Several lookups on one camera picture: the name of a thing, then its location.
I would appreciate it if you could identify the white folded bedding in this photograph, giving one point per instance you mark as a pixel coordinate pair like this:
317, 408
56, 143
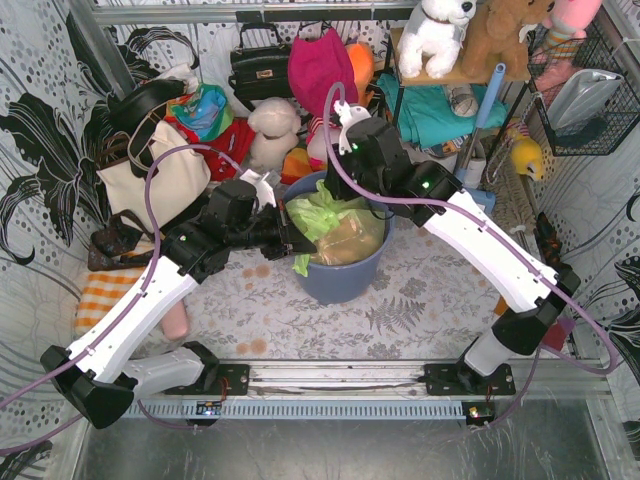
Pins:
449, 154

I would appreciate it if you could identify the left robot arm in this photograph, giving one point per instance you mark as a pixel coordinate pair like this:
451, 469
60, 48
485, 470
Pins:
97, 374

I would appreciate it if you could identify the black wire basket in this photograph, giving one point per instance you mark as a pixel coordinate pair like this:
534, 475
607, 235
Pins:
551, 68

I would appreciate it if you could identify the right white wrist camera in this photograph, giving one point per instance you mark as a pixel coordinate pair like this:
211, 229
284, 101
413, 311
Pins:
348, 115

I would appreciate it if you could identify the silver foil pouch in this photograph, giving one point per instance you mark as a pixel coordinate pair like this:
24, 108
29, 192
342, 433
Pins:
582, 96

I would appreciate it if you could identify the brown teddy bear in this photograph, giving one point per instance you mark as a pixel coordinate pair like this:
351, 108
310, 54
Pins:
495, 31

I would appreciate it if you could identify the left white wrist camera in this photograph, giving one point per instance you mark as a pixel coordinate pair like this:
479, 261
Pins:
264, 185

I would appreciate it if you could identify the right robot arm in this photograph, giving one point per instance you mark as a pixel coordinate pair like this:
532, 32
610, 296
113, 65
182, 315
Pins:
369, 161

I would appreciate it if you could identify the black leather handbag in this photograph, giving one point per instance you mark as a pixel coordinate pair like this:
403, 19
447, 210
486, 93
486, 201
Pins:
260, 73

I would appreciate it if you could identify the metal base rail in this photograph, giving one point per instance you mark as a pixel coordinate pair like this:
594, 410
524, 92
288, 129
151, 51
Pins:
406, 378

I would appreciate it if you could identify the pink plush toy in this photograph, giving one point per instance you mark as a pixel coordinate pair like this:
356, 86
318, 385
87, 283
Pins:
568, 20

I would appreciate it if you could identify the cream plush lamb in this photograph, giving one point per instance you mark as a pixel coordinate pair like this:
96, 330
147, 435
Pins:
276, 125

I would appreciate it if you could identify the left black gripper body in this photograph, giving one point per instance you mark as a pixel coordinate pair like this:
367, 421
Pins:
279, 233

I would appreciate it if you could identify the colourful printed cloth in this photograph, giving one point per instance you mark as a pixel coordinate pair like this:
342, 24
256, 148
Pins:
203, 115

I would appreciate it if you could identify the orange checkered cloth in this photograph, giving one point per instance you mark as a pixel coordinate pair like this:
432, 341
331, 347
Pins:
101, 292

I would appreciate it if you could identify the brown patterned bag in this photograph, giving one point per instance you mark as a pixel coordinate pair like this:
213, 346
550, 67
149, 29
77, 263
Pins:
125, 243

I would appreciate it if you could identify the blue floor mop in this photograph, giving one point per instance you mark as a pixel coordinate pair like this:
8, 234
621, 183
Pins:
486, 200

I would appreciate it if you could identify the white canvas tote bag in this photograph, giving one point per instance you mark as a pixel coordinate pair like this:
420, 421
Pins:
177, 182

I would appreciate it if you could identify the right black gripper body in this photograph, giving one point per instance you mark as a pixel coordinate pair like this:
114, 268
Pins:
335, 185

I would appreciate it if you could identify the yellow plush duck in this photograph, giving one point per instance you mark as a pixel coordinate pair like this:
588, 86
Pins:
525, 153

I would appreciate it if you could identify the blue-grey trash bin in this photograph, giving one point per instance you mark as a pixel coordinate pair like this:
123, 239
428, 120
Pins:
334, 285

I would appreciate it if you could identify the green plastic trash bag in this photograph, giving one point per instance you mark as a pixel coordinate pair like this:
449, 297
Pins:
343, 232

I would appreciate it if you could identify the white husky plush dog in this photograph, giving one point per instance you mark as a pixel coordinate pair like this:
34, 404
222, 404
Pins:
433, 36

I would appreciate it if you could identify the red cloth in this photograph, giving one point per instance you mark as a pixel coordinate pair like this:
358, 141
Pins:
234, 143

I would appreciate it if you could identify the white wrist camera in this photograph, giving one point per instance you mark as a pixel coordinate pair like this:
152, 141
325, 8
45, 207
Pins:
264, 185
348, 115

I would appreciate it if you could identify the orange plush toy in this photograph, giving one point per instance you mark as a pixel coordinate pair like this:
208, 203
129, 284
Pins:
362, 61

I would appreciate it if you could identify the rainbow striped bag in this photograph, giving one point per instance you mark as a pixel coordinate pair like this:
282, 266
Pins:
301, 162

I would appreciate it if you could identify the magenta fabric bag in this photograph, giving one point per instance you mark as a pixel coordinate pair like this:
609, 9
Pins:
314, 66

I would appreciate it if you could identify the teal folded cloth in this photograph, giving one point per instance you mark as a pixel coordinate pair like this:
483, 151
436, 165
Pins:
426, 117

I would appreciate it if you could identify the pink soft toy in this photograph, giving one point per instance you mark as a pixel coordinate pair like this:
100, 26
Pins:
175, 323

